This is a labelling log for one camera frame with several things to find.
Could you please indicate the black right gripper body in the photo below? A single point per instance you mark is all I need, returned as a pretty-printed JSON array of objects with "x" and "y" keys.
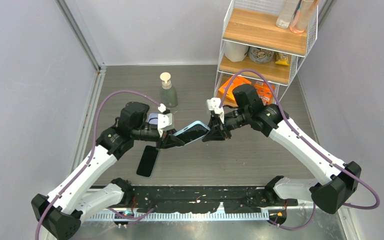
[{"x": 232, "y": 120}]

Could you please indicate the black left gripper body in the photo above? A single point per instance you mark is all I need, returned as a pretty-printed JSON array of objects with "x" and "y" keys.
[{"x": 164, "y": 135}]

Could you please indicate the bare black phone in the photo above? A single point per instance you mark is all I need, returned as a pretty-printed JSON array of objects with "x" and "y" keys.
[{"x": 147, "y": 162}]

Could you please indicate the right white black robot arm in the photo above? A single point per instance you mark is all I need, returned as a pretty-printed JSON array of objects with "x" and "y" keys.
[{"x": 333, "y": 181}]

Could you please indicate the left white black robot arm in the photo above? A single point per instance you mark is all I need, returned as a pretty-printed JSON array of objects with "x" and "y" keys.
[{"x": 62, "y": 211}]

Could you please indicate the orange yellow sponge box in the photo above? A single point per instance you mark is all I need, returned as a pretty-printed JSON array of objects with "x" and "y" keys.
[{"x": 238, "y": 81}]

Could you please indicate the green soap pump bottle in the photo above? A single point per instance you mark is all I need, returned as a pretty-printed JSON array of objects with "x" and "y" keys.
[{"x": 168, "y": 93}]

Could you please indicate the orange razor box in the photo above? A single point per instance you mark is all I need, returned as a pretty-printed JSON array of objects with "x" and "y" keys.
[{"x": 264, "y": 91}]

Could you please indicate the white cup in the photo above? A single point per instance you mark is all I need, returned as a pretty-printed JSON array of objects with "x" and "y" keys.
[{"x": 235, "y": 52}]

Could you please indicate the printed ceramic mug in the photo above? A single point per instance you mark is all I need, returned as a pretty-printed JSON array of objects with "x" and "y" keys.
[{"x": 260, "y": 55}]

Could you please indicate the yellow snack packet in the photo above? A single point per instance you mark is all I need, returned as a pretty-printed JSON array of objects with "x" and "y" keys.
[{"x": 282, "y": 59}]

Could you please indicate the clear glass bottle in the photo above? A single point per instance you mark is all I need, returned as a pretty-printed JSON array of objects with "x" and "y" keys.
[{"x": 287, "y": 13}]

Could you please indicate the pink tinted glass bottle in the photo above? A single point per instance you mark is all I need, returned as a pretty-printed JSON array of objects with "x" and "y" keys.
[{"x": 303, "y": 15}]

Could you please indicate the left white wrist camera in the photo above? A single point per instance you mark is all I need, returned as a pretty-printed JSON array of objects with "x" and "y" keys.
[{"x": 165, "y": 120}]

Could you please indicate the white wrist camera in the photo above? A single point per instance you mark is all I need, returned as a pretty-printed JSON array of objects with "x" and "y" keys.
[
  {"x": 165, "y": 120},
  {"x": 215, "y": 104}
]

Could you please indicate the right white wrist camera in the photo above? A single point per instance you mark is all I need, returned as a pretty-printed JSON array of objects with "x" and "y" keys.
[{"x": 215, "y": 104}]

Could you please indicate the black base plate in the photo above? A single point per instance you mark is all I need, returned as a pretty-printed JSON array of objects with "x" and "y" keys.
[{"x": 202, "y": 199}]

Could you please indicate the white wire wooden shelf rack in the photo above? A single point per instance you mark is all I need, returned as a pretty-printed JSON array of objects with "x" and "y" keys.
[{"x": 252, "y": 23}]

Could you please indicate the aluminium frame rail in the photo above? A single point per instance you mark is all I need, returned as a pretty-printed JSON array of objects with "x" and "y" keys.
[{"x": 76, "y": 22}]

